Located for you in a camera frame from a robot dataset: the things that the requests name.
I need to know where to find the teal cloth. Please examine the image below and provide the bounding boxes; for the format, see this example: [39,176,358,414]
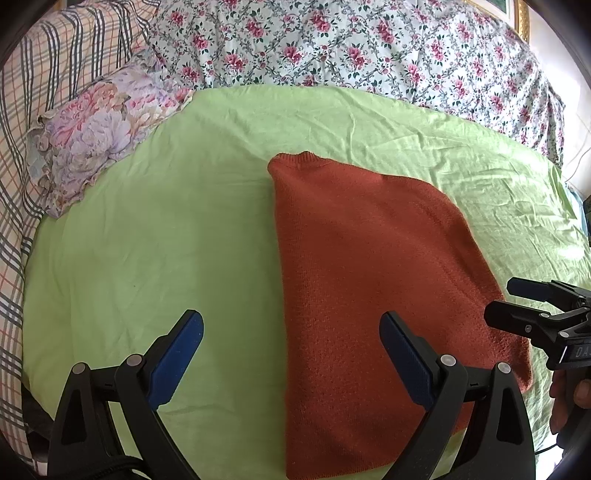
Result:
[566,185,586,223]

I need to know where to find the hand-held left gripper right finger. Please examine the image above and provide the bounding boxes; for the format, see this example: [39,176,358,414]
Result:
[379,311,536,480]

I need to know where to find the rose print floral quilt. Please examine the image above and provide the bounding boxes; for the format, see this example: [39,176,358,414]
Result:
[148,0,566,167]

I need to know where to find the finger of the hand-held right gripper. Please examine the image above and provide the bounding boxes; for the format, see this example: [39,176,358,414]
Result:
[484,300,591,345]
[506,277,591,308]

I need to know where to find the pastel floral pillow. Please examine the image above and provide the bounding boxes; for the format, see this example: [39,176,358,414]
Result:
[25,65,197,219]

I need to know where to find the white cable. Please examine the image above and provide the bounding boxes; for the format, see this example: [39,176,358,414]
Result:
[561,138,591,182]

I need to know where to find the person's right hand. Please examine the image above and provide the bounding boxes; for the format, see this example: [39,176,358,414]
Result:
[549,369,591,435]

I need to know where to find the light green bed sheet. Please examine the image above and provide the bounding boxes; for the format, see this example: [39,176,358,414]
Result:
[21,85,591,480]

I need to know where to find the gold picture frame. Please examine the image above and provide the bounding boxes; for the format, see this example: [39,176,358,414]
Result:
[480,0,532,42]

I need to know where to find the orange knit sweater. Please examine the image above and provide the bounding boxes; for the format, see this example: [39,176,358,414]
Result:
[267,151,534,480]

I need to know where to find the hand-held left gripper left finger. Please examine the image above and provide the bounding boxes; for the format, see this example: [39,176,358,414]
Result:
[46,310,205,480]

